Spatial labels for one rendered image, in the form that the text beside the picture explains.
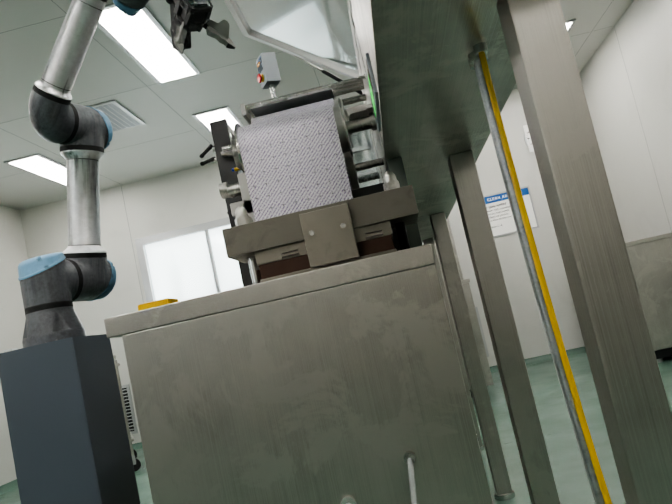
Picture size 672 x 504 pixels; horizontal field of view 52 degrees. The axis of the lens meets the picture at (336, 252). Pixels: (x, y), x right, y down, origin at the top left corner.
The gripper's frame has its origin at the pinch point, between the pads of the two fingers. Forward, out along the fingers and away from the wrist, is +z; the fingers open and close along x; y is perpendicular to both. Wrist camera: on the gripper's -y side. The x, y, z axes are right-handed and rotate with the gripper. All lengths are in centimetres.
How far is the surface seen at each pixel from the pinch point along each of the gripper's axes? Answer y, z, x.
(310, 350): 4, 80, -20
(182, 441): -16, 82, -43
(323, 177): 2.2, 43.2, 7.8
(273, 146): 0.1, 30.6, 1.7
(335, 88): -8.3, 9.8, 38.9
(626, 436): 59, 117, -24
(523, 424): -12, 114, 32
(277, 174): -2.5, 36.7, 0.4
